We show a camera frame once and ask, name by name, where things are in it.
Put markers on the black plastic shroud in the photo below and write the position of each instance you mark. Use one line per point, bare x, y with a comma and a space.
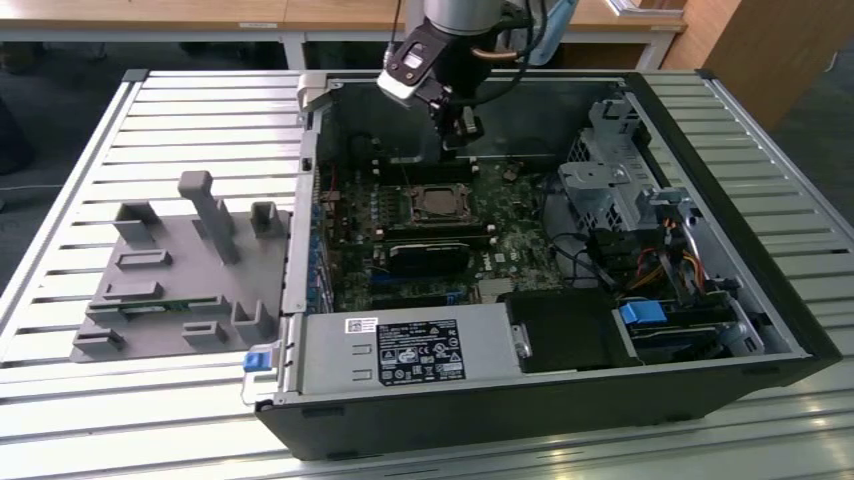
567, 330

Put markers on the black RAM slot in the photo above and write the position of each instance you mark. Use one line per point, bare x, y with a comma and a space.
434, 238
434, 230
420, 167

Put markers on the silver coin battery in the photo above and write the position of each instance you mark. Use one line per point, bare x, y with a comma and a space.
510, 174

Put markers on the grey parts rack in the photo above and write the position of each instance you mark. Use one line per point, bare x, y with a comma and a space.
187, 275

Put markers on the black expansion slot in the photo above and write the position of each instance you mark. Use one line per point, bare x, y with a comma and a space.
407, 302

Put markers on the grey case latch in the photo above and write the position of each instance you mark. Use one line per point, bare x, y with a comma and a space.
308, 92

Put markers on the black graphics card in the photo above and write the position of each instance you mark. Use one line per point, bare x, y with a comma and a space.
427, 260

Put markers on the hard disk in blue carrier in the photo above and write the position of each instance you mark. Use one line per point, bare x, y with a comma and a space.
640, 315

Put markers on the metal drive cage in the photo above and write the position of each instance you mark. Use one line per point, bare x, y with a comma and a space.
594, 185

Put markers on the silver power supply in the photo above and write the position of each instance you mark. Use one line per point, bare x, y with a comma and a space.
333, 360

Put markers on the green motherboard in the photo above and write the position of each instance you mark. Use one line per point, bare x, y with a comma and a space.
520, 235

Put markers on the silver chipset heatsink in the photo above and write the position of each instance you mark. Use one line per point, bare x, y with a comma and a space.
496, 291

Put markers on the black PC case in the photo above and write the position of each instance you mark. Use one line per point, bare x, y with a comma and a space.
467, 425

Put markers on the blue case latch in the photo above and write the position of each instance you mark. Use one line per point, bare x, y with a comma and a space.
256, 361

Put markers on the wooden cabinet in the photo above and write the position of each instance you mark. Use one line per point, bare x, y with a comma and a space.
767, 50

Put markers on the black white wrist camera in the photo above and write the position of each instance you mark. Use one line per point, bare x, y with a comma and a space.
409, 62

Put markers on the green RAM stick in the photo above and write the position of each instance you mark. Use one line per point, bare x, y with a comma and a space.
193, 303

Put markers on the wooden desk white frame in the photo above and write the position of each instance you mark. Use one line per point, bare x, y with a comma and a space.
333, 10
133, 10

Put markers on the silver green CPU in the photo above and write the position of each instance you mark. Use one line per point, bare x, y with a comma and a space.
442, 200

